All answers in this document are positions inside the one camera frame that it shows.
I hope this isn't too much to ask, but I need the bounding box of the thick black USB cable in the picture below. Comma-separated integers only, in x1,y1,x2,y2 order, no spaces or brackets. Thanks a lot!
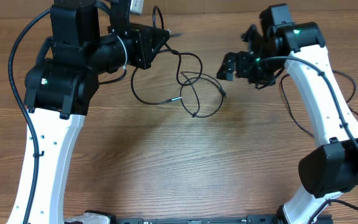
130,5,227,119

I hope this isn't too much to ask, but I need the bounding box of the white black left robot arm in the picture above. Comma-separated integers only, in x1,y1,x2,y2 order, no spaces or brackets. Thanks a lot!
8,0,170,223

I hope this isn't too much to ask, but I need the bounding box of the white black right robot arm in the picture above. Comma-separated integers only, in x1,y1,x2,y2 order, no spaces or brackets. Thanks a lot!
217,4,358,223

